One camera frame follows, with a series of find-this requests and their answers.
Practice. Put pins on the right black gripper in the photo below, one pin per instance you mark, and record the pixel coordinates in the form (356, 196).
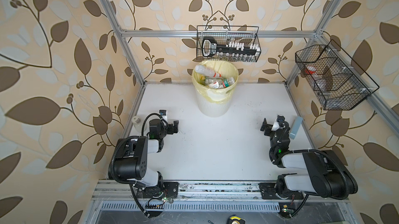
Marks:
(268, 129)

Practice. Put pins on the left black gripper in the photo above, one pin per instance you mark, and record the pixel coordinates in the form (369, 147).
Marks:
(169, 127)

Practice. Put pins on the green cap square bottle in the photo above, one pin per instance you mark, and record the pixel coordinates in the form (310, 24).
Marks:
(208, 80)

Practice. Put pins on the pink label clear bottle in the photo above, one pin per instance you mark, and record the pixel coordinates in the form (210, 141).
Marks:
(206, 71)

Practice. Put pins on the orange label clear bottle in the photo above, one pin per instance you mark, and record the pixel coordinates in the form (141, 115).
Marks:
(220, 83)

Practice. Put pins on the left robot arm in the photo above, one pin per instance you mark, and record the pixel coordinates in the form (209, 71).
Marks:
(129, 163)

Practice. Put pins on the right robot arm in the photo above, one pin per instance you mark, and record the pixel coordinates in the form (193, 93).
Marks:
(324, 173)

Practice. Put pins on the white ribbed waste bin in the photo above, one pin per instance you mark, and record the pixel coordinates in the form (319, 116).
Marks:
(211, 109)

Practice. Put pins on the white cylinder at edge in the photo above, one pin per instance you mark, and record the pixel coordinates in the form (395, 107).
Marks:
(136, 120)

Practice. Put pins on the grey blue rectangular block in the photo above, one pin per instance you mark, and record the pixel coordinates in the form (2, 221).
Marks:
(295, 127)

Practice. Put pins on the red capped jar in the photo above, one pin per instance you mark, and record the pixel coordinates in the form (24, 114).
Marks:
(310, 70)

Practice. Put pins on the yellow black tape measure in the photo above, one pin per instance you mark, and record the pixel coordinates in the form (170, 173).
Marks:
(235, 220)

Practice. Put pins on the black socket set holder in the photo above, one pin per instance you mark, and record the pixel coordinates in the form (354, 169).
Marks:
(211, 47)

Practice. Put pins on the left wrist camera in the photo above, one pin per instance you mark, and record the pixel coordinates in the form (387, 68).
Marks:
(163, 114)

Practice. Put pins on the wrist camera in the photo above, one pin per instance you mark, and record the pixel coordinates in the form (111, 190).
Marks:
(163, 114)
(276, 124)

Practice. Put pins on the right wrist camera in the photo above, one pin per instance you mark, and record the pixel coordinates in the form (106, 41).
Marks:
(276, 124)

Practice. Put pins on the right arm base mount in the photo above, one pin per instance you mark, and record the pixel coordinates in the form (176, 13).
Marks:
(268, 192)

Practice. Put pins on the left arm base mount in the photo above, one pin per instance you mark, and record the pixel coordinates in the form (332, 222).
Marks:
(166, 190)

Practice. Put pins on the black wire basket right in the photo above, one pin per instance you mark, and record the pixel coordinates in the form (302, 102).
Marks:
(340, 82)

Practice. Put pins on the black wire basket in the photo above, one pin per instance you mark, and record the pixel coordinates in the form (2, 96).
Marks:
(340, 82)
(246, 34)

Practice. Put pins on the black wire basket rear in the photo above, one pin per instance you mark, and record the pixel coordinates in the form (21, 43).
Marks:
(246, 34)

